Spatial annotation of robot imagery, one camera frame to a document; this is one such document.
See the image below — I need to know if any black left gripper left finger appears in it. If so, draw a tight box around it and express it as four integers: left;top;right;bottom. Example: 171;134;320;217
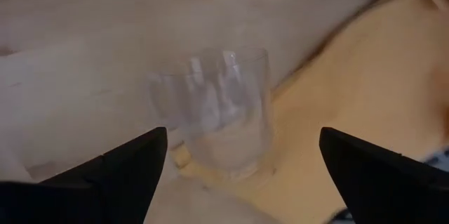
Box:
0;126;169;224

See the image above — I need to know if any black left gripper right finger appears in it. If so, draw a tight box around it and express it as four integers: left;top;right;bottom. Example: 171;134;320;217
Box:
319;126;449;224

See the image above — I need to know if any small clear glass tumbler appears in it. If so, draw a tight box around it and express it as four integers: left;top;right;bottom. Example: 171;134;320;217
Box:
146;46;274;180

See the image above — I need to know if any yellow waffle cloth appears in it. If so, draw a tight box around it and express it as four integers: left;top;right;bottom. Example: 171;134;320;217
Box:
171;0;449;224

